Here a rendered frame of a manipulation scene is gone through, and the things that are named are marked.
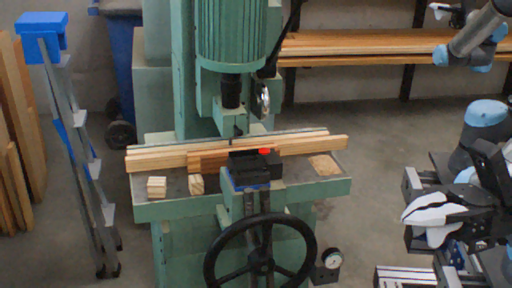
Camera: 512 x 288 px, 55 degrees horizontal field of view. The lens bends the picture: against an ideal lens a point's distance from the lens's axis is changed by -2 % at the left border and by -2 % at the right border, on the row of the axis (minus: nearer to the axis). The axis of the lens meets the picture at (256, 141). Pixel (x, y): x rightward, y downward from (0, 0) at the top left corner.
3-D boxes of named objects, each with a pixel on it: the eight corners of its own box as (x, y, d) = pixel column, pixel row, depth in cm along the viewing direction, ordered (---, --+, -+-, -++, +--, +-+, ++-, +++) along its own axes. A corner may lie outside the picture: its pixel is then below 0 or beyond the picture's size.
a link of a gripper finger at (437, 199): (399, 249, 72) (450, 234, 75) (403, 213, 69) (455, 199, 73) (386, 238, 74) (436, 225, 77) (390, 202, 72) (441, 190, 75)
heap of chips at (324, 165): (319, 176, 141) (320, 170, 140) (306, 158, 149) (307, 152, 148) (342, 173, 143) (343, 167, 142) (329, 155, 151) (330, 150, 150)
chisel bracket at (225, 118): (222, 143, 137) (222, 115, 133) (212, 121, 149) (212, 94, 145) (248, 141, 139) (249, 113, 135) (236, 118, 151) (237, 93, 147)
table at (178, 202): (136, 248, 120) (134, 228, 117) (128, 180, 146) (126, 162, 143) (366, 214, 136) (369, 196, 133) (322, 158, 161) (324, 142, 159)
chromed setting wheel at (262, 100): (260, 128, 152) (262, 90, 147) (250, 110, 163) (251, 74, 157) (270, 127, 153) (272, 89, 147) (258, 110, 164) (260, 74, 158)
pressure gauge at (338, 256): (322, 276, 147) (326, 254, 143) (318, 267, 150) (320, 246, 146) (342, 272, 149) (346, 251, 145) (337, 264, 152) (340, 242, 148)
